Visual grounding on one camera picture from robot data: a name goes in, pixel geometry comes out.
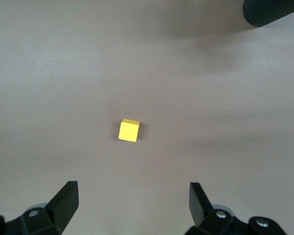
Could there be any yellow wooden block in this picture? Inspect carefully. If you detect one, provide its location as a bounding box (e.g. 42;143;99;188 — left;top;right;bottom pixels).
118;118;141;142

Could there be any black ribbed cylinder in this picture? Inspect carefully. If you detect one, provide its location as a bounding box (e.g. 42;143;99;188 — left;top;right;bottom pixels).
243;0;294;27

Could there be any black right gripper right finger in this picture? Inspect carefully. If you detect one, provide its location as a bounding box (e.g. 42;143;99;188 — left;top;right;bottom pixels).
186;182;287;235

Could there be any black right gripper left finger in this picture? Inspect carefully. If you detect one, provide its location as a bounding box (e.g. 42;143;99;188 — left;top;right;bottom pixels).
0;180;79;235

